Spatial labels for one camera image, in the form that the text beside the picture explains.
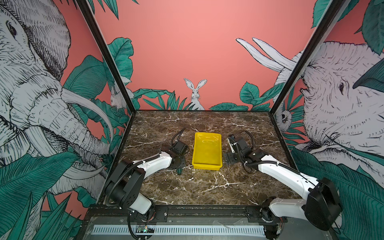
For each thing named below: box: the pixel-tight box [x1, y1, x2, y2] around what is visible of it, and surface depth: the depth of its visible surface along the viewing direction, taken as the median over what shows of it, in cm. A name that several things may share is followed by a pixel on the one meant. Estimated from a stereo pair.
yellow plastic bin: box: [192, 132, 223, 171], surface depth 95 cm
